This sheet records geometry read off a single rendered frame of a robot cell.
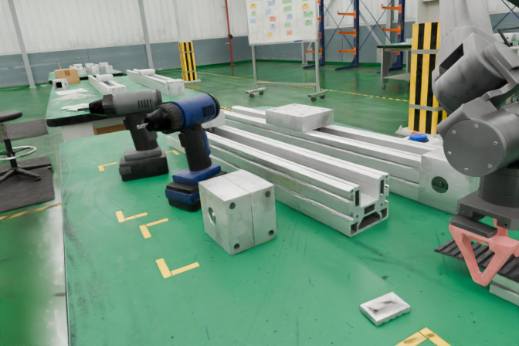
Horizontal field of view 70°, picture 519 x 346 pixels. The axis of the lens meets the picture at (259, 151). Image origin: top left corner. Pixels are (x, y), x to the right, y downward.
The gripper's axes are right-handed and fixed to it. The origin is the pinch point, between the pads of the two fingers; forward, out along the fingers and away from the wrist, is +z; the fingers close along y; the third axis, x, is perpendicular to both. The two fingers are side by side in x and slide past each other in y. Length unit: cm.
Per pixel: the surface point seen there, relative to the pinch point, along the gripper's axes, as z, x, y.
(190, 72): 43, -971, -395
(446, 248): 0.4, -6.2, 0.3
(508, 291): 1.9, 2.2, 1.4
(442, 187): -1.8, -15.5, -14.4
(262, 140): -6, -54, -3
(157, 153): -3, -73, 17
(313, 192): -2.3, -27.9, 4.7
